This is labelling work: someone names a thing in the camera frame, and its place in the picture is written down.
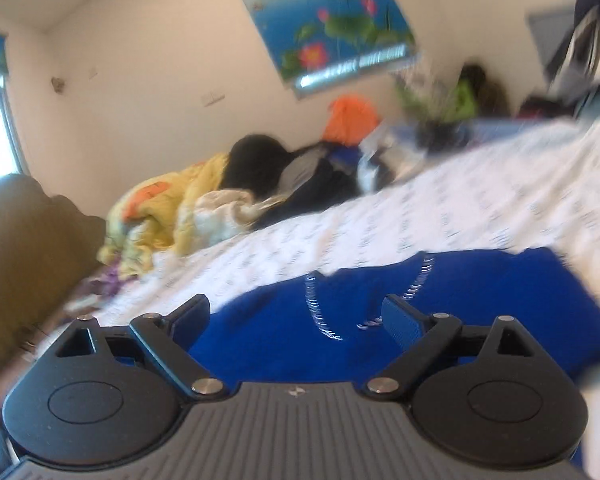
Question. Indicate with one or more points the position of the orange garment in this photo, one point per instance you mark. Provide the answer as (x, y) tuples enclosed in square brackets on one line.
[(351, 119)]

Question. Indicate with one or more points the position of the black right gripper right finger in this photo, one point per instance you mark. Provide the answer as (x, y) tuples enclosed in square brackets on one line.
[(488, 396)]

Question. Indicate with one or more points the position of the grey and navy jacket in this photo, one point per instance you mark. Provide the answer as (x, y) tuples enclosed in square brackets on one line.
[(332, 182)]

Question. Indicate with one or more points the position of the brown wooden headboard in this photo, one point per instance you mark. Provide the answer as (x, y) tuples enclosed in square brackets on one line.
[(47, 246)]

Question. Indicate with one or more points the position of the lotus flower wall poster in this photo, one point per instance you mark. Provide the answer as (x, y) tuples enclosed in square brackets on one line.
[(315, 44)]

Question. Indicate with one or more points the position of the blue sweater with white print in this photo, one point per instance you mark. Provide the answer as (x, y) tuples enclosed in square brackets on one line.
[(328, 328)]

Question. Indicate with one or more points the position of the yellow floral quilt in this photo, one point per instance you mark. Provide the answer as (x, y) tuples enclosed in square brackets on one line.
[(158, 214)]

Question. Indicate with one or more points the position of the white patterned bed sheet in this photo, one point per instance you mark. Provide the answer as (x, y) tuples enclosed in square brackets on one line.
[(540, 189)]

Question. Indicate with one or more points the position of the silver plastic bag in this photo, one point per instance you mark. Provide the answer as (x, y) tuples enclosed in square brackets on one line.
[(389, 155)]

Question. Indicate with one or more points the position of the black garment on bed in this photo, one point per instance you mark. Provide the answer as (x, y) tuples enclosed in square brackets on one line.
[(255, 164)]

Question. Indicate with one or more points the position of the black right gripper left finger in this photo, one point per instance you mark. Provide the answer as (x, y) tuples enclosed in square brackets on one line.
[(100, 396)]

